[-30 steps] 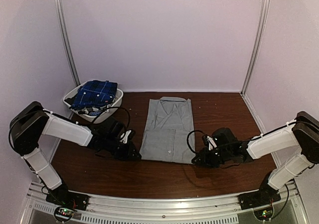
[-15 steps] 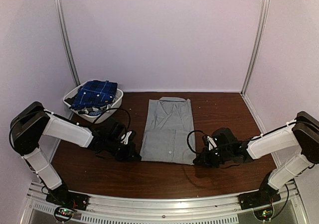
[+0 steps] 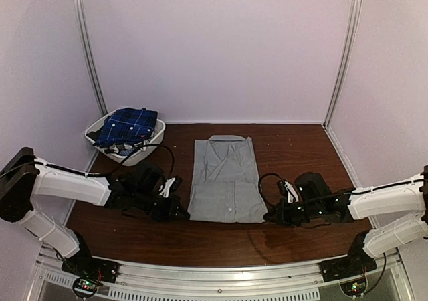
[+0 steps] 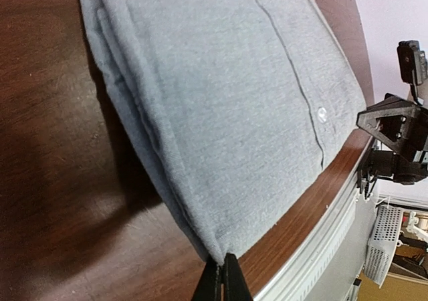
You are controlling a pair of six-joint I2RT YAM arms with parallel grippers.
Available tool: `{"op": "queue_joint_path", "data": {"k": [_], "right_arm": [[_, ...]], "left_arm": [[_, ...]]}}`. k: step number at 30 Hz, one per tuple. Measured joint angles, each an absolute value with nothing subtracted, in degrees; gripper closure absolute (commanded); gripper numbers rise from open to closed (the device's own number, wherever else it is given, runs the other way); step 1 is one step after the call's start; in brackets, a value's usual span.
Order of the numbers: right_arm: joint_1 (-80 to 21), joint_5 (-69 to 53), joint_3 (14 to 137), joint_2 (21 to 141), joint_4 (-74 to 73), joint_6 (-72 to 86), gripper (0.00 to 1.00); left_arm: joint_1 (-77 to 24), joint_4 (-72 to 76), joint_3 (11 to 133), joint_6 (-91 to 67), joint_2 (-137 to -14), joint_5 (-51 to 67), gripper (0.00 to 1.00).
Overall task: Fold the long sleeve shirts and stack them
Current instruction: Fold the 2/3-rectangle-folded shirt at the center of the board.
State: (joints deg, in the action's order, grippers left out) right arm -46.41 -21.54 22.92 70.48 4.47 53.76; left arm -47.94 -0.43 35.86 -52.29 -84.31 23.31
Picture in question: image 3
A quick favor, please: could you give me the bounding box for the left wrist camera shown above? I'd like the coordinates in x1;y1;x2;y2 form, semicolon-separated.
159;176;183;198

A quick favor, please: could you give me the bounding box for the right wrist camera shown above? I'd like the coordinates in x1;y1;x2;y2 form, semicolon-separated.
278;179;300;203

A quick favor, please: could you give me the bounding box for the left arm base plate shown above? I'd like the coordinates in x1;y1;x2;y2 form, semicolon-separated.
56;253;120;300

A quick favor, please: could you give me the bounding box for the black cable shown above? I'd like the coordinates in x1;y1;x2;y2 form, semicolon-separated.
258;172;292;215
86;143;177;181

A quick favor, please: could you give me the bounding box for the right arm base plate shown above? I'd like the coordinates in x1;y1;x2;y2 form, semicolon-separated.
320;256;377;298

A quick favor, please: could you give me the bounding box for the black white patterned shirt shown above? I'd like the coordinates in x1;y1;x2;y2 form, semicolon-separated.
86;130;154;159

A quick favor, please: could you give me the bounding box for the aluminium frame post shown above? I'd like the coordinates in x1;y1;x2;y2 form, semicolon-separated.
323;0;363;129
72;0;108;116

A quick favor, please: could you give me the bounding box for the grey long sleeve shirt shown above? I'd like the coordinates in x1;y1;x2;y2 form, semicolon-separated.
187;135;268;224

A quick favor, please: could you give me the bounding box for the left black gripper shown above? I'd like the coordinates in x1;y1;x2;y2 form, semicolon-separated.
133;189;189;223

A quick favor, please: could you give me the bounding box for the left aluminium frame post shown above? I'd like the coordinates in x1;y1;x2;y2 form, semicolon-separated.
72;0;108;116

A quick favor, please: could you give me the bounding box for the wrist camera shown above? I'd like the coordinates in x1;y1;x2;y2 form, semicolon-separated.
159;176;183;198
278;179;300;203

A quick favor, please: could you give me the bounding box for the left black cable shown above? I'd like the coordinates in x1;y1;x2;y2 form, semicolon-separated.
86;143;177;181

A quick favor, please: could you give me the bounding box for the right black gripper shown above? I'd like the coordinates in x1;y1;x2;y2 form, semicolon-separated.
263;199;322;228

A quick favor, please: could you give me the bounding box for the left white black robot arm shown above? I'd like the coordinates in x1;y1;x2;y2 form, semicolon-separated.
1;147;190;277

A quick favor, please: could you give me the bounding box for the blue plaid shirt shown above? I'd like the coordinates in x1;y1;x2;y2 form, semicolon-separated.
94;108;158;148

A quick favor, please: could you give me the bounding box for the right black cable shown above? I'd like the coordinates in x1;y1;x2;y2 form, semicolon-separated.
258;172;292;215

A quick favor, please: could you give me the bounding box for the white plastic basket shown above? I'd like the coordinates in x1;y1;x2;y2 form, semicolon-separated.
84;115;166;167

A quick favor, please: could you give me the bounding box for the right aluminium frame post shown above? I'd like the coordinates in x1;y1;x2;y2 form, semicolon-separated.
323;0;363;129

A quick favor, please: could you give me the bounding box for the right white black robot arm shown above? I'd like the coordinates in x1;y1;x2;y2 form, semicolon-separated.
263;170;427;276

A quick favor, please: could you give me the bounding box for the front aluminium rail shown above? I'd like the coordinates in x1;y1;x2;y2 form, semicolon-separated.
24;245;415;300

